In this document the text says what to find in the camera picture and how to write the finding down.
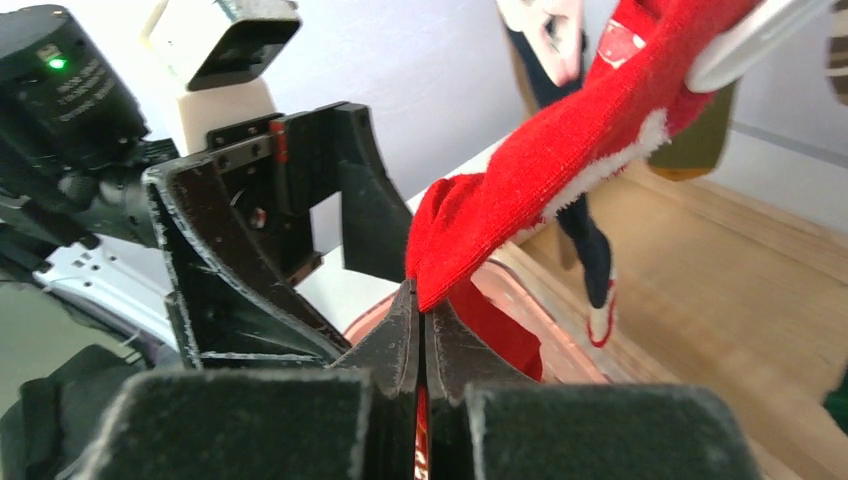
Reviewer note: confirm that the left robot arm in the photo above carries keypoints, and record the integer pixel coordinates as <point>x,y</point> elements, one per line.
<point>75,219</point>

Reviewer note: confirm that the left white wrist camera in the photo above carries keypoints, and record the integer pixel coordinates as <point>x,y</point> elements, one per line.
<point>205,59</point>

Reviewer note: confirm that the red fuzzy sock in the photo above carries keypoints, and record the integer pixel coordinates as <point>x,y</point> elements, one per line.
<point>634,100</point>

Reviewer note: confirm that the wooden hanger rack frame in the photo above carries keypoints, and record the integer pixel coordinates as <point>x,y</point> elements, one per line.
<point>718,289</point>

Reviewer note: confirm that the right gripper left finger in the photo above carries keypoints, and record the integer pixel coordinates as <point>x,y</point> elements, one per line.
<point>356,419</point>

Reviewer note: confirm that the olive striped sock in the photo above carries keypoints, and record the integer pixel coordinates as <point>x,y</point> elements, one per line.
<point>697,150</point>

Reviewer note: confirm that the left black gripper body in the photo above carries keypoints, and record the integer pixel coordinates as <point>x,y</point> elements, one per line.
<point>277,167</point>

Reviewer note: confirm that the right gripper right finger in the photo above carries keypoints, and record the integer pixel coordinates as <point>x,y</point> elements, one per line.
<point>490,421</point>

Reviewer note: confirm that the brown striped sock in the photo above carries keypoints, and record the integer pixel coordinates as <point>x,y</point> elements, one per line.
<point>836,68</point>

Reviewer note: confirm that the navy lettered sock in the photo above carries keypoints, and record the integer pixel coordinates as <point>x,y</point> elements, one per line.
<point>592,245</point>

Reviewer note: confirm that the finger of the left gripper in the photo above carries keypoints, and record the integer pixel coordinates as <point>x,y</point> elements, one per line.
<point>229,307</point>

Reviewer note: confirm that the white plastic clip hanger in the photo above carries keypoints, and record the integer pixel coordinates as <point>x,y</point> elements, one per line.
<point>553,29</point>

